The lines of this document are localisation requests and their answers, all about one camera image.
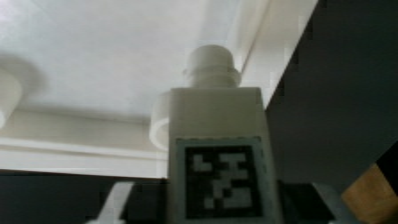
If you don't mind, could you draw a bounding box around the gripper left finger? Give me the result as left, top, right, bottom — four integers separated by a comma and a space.
85, 182, 135, 224

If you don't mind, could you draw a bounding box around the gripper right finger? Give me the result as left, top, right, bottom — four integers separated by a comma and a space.
313, 183, 359, 224

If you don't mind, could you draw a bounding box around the white square tabletop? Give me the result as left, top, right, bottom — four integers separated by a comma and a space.
0, 0, 320, 178

